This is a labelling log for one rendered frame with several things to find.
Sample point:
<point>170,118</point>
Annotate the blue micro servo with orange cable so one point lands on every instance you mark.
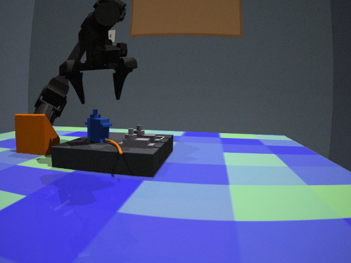
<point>98,129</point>

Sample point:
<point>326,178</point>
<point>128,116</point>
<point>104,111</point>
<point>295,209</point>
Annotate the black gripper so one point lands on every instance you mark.
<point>71,68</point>

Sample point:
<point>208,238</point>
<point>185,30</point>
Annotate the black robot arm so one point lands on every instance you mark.
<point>106,14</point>

